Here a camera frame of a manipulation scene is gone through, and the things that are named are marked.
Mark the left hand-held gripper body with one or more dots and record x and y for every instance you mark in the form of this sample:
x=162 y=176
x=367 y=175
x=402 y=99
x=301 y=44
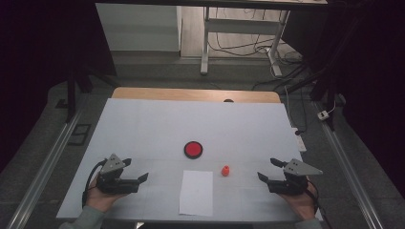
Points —
x=114 y=184

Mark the metal floor rail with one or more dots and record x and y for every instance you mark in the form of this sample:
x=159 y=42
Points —
x=347 y=165
x=47 y=165

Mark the white cabinet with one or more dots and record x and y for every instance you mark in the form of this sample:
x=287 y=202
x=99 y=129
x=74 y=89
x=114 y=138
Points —
x=140 y=28

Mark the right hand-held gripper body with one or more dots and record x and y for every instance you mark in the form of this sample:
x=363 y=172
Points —
x=291 y=183

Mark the white plug adapter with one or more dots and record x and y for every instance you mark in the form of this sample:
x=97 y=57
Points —
x=323 y=115

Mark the person's left hand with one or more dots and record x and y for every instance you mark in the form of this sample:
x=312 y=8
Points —
x=102 y=198

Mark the small white paper sheet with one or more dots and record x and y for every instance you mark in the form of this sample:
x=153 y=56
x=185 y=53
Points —
x=196 y=194

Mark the white desk frame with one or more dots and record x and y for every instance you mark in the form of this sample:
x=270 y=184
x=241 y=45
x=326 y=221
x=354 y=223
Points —
x=242 y=27

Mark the round red ink pad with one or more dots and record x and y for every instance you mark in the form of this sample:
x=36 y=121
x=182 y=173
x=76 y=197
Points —
x=193 y=149

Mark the large white table cover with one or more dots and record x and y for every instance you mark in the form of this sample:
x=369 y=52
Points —
x=191 y=120

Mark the white power strip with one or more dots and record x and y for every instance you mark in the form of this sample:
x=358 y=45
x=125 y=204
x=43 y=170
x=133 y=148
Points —
x=299 y=140

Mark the person's right hand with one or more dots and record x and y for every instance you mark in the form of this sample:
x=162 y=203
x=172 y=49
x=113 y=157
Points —
x=299 y=203

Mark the dark table grommet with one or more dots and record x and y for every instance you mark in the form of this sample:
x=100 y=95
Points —
x=228 y=100

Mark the black floor socket plate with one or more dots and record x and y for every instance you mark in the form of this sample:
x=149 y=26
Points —
x=79 y=134

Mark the orange stamp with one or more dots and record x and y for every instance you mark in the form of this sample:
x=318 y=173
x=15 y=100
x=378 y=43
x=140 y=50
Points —
x=225 y=171

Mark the black stand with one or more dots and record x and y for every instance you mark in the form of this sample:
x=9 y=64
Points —
x=331 y=79
x=71 y=95

